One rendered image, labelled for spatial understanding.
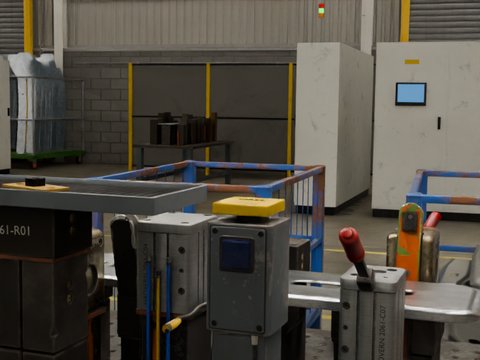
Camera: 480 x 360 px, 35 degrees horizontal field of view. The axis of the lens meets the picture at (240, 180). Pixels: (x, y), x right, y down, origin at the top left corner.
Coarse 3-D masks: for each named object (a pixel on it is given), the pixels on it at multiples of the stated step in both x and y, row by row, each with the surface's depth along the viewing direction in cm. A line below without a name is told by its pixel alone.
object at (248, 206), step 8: (224, 200) 80; (232, 200) 80; (240, 200) 80; (248, 200) 80; (256, 200) 80; (264, 200) 80; (272, 200) 80; (280, 200) 80; (216, 208) 78; (224, 208) 77; (232, 208) 77; (240, 208) 77; (248, 208) 77; (256, 208) 76; (264, 208) 76; (272, 208) 77; (280, 208) 80; (240, 216) 79; (248, 216) 79; (256, 216) 79; (264, 216) 76
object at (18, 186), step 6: (30, 180) 87; (36, 180) 87; (42, 180) 88; (6, 186) 89; (12, 186) 88; (18, 186) 87; (24, 186) 87; (30, 186) 87; (36, 186) 87; (42, 186) 87; (48, 186) 87; (54, 186) 88; (60, 186) 88
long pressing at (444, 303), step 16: (112, 256) 131; (112, 272) 118; (304, 272) 120; (320, 272) 121; (304, 288) 110; (320, 288) 110; (416, 288) 111; (432, 288) 111; (448, 288) 111; (464, 288) 111; (288, 304) 105; (304, 304) 104; (320, 304) 103; (336, 304) 102; (416, 304) 102; (432, 304) 102; (448, 304) 102; (464, 304) 102; (432, 320) 98; (448, 320) 97; (464, 320) 97
